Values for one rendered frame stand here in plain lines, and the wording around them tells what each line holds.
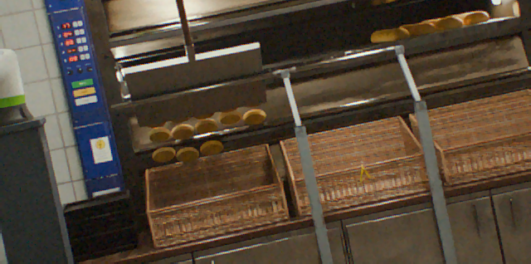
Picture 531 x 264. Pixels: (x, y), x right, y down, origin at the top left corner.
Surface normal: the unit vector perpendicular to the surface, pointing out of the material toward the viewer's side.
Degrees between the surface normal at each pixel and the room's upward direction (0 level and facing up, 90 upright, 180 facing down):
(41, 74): 90
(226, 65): 139
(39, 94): 90
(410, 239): 92
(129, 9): 70
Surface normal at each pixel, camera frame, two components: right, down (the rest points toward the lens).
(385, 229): 0.06, 0.06
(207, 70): 0.19, 0.78
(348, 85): -0.01, -0.28
